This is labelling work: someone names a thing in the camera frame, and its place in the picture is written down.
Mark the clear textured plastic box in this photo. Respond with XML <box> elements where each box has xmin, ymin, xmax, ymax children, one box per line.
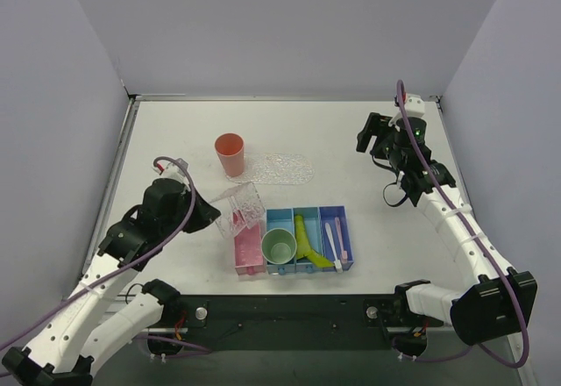
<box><xmin>210</xmin><ymin>182</ymin><xmax>266</xmax><ymax>239</ymax></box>

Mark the orange plastic cup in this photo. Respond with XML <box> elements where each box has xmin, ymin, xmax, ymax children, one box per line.
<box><xmin>214</xmin><ymin>133</ymin><xmax>245</xmax><ymax>177</ymax></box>

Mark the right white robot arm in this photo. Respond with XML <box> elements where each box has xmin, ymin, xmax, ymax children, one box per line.
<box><xmin>356</xmin><ymin>112</ymin><xmax>537</xmax><ymax>346</ymax></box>

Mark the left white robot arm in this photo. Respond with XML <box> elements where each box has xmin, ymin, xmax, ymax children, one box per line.
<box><xmin>1</xmin><ymin>176</ymin><xmax>221</xmax><ymax>385</ymax></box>

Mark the clear textured oval tray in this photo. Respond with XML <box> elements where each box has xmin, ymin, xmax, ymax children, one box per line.
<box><xmin>227</xmin><ymin>154</ymin><xmax>315</xmax><ymax>185</ymax></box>

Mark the yellow-green toothpaste tube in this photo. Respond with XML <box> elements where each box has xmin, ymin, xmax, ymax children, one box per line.
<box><xmin>295</xmin><ymin>214</ymin><xmax>311</xmax><ymax>260</ymax></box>
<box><xmin>296</xmin><ymin>249</ymin><xmax>334</xmax><ymax>268</ymax></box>

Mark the pink toothbrush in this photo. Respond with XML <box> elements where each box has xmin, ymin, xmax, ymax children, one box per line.
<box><xmin>335</xmin><ymin>217</ymin><xmax>348</xmax><ymax>263</ymax></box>

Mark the white toothbrush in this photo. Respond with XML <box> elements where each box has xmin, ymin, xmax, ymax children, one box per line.
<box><xmin>324</xmin><ymin>223</ymin><xmax>343</xmax><ymax>273</ymax></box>

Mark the pink storage bin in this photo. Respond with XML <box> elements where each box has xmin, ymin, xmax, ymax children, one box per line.
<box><xmin>234</xmin><ymin>224</ymin><xmax>266</xmax><ymax>275</ymax></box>

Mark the light blue bin left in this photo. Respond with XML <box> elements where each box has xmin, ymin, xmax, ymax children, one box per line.
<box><xmin>266</xmin><ymin>208</ymin><xmax>295</xmax><ymax>275</ymax></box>

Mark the light blue bin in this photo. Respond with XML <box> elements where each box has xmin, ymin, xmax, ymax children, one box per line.
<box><xmin>294</xmin><ymin>207</ymin><xmax>323</xmax><ymax>274</ymax></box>
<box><xmin>266</xmin><ymin>208</ymin><xmax>295</xmax><ymax>275</ymax></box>

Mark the green plastic cup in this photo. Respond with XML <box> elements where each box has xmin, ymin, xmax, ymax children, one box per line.
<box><xmin>261</xmin><ymin>228</ymin><xmax>297</xmax><ymax>265</ymax></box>

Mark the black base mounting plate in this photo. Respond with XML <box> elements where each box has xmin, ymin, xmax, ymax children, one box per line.
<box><xmin>147</xmin><ymin>294</ymin><xmax>443</xmax><ymax>355</ymax></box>

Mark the light blue bin middle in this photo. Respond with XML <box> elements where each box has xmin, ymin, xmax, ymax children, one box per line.
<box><xmin>294</xmin><ymin>207</ymin><xmax>323</xmax><ymax>274</ymax></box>

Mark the purple-blue storage bin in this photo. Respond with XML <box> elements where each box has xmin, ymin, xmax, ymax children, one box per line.
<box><xmin>318</xmin><ymin>205</ymin><xmax>354</xmax><ymax>271</ymax></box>

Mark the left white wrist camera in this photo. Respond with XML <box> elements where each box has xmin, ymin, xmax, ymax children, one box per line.
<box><xmin>153</xmin><ymin>158</ymin><xmax>188</xmax><ymax>184</ymax></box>

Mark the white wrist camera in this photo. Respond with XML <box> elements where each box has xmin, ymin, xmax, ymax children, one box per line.
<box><xmin>403</xmin><ymin>93</ymin><xmax>425</xmax><ymax>118</ymax></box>
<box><xmin>153</xmin><ymin>158</ymin><xmax>188</xmax><ymax>184</ymax></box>

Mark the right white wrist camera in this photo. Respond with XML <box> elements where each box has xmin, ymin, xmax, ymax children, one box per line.
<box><xmin>403</xmin><ymin>93</ymin><xmax>425</xmax><ymax>118</ymax></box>

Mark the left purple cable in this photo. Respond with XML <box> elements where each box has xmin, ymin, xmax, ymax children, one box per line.
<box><xmin>0</xmin><ymin>155</ymin><xmax>213</xmax><ymax>357</ymax></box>

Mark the purple cable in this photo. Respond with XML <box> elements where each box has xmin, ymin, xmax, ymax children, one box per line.
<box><xmin>394</xmin><ymin>79</ymin><xmax>529</xmax><ymax>368</ymax></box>
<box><xmin>0</xmin><ymin>155</ymin><xmax>213</xmax><ymax>357</ymax></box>

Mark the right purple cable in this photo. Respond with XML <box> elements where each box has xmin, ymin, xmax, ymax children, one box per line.
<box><xmin>394</xmin><ymin>79</ymin><xmax>529</xmax><ymax>368</ymax></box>

